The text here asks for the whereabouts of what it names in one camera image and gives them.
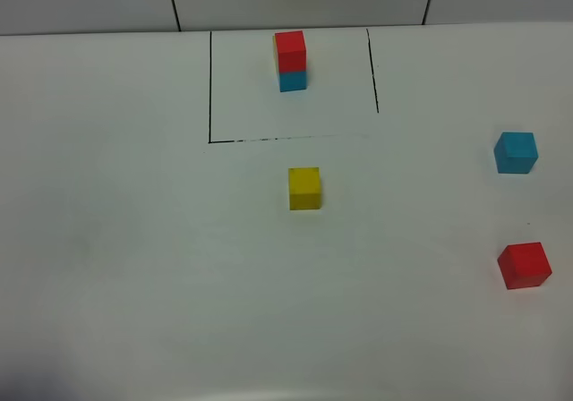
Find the template yellow cube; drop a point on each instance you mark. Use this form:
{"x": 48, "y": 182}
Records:
{"x": 275, "y": 53}

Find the template red cube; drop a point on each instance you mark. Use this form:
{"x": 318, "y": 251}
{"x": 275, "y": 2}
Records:
{"x": 290, "y": 51}

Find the template blue cube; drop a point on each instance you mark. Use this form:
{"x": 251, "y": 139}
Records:
{"x": 292, "y": 81}

